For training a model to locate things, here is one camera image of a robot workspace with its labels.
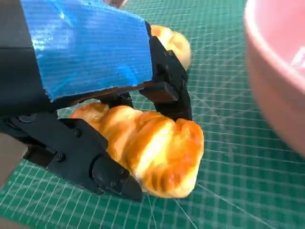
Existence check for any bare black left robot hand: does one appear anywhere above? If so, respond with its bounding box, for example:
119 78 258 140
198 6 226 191
0 0 193 201

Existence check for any round toy bread bun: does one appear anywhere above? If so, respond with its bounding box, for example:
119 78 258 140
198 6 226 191
150 24 191 71

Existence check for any braided toy bread loaf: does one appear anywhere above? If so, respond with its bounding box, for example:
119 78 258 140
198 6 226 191
69 102 205 198

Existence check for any pink bowl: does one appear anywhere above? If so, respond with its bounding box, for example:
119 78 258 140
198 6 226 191
243 0 305 159

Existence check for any green cutting mat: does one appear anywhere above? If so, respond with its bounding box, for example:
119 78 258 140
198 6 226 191
0 0 305 229

